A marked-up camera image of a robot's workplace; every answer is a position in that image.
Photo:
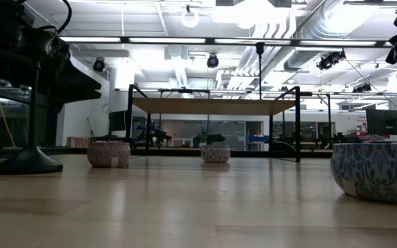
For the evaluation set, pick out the linear ceiling light fixture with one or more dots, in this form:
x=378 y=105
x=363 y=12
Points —
x=167 y=40

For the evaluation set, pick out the wooden crate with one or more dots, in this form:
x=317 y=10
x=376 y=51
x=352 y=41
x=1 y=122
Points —
x=78 y=142

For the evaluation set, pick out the wood-top shelf black frame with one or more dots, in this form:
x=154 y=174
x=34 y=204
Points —
x=212 y=106

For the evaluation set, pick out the black ceiling spotlight cluster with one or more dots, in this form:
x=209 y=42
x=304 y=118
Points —
x=329 y=60
x=362 y=87

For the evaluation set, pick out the small background plant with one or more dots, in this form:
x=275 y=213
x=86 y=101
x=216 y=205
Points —
x=202 y=135

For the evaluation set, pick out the tall black candlestick holder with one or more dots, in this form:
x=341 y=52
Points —
x=260 y=69

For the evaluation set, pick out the blue floral candle tin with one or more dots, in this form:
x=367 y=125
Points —
x=377 y=172

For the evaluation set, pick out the blue storage bin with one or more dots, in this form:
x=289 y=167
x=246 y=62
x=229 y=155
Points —
x=257 y=138

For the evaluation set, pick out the white blue triangle candle tin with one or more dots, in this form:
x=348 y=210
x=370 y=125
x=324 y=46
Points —
x=215 y=154

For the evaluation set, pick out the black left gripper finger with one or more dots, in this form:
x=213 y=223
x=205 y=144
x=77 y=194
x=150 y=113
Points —
x=78 y=97
x=84 y=82

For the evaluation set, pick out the pink patterned candle tin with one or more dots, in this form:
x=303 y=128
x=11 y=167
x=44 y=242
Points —
x=109 y=155

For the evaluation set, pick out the round black ceiling device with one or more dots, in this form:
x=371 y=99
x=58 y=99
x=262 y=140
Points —
x=212 y=61
x=98 y=64

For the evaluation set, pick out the black computer monitor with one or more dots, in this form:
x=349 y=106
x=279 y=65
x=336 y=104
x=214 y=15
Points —
x=385 y=122
x=117 y=120

